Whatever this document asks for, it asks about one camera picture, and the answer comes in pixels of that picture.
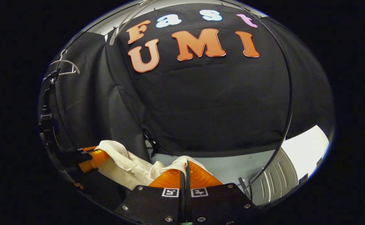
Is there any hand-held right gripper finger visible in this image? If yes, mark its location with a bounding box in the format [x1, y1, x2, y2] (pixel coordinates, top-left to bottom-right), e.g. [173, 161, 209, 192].
[185, 160, 261, 225]
[115, 168, 186, 225]

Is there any cream shirt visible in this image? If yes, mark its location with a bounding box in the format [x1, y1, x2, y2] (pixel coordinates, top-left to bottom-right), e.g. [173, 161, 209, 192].
[95, 140, 215, 191]

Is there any white hanger with thin bar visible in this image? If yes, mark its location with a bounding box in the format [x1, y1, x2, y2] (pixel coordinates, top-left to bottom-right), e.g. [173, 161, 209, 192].
[109, 0, 158, 46]

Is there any black clothes rack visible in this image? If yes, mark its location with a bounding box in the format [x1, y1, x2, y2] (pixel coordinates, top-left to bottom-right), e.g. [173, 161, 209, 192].
[53, 12, 294, 201]

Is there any grey ribbed panel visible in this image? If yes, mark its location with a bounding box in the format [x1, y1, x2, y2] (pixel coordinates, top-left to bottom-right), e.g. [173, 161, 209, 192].
[251, 148, 299, 206]

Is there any black backdrop cloth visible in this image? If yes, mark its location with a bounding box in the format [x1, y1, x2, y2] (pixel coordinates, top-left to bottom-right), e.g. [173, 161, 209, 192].
[38, 3, 336, 158]

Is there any white flat board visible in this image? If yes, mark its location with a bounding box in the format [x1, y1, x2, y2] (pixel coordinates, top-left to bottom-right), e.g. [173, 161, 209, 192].
[282, 125, 330, 185]

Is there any black cable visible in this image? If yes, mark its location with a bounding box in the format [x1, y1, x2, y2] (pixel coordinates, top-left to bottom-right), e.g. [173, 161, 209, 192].
[42, 69, 61, 108]

